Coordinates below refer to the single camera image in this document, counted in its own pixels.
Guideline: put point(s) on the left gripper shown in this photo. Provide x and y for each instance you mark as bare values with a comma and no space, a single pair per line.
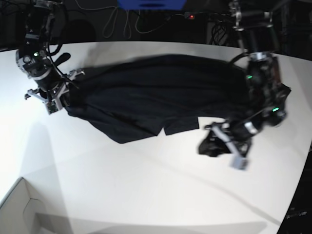
226,140

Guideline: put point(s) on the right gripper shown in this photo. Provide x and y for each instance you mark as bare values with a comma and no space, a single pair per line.
51,91

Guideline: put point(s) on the dark navy t-shirt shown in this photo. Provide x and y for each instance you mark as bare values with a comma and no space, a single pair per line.
139,99

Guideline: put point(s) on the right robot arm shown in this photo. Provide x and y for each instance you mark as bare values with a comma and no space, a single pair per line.
34,57

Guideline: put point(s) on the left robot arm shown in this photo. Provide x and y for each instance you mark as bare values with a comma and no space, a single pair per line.
258,41

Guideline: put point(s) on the blue box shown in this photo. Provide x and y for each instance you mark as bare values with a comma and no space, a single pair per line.
152,4

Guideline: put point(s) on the white power strip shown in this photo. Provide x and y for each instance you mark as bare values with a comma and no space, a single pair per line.
210,14

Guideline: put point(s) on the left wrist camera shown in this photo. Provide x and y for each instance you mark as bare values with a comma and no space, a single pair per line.
240,163

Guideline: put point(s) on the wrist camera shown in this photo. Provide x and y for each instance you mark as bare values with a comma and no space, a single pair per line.
51,108
240,163

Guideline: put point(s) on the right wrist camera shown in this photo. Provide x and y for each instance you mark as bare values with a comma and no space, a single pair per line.
51,108

